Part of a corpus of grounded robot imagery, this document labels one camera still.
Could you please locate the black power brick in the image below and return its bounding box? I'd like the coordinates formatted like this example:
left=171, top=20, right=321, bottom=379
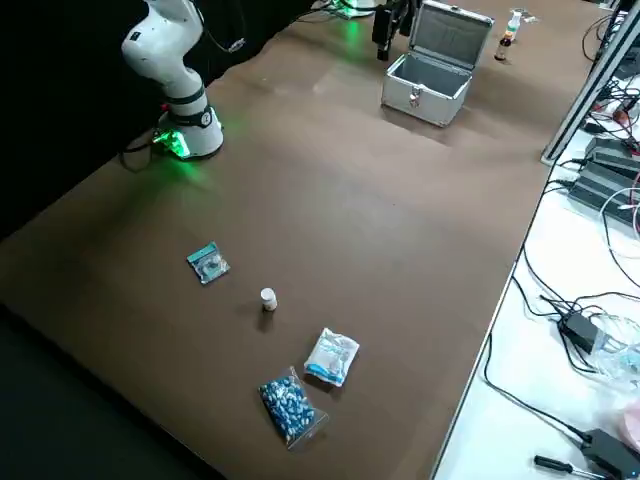
left=581, top=428, right=640, bottom=480

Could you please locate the white blue mask packet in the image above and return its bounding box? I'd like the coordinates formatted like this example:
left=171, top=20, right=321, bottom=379
left=303, top=327, right=361, bottom=389

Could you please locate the clear plastic bag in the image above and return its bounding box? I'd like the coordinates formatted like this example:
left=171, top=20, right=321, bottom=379
left=592, top=314, right=640, bottom=389

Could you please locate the small teal packet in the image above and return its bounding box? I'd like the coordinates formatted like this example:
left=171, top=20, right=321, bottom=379
left=186, top=241, right=232, bottom=286

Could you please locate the aluminium profile post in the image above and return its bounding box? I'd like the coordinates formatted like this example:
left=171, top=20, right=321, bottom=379
left=539, top=0, right=640, bottom=165

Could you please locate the black power supply box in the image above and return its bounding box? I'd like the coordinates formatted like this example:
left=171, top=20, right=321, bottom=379
left=568, top=159, right=640, bottom=227
left=583, top=137, right=640, bottom=174

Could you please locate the aluminium medical case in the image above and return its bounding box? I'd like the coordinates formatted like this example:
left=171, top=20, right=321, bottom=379
left=380, top=0, right=496, bottom=129

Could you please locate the blue white capsule bag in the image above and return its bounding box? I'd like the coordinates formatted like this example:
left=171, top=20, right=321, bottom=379
left=257, top=365, right=331, bottom=454

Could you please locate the black arm base cable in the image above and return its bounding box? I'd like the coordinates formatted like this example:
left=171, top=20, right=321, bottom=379
left=118, top=130, right=164, bottom=174

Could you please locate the brown bottle orange cap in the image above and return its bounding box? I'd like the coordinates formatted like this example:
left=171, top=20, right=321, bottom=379
left=493, top=29, right=516, bottom=64

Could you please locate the black power adapter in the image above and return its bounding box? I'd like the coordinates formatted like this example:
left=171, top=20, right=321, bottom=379
left=557, top=312, right=602, bottom=354

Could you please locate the black handled screwdriver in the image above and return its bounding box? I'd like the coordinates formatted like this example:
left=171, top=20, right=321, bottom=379
left=532, top=453, right=604, bottom=480

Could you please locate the pink round object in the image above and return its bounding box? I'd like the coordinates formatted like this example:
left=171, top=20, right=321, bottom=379
left=618, top=399, right=640, bottom=444

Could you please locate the long black desk cable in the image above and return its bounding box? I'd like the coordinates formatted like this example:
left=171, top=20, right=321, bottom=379
left=482, top=332, right=586, bottom=439

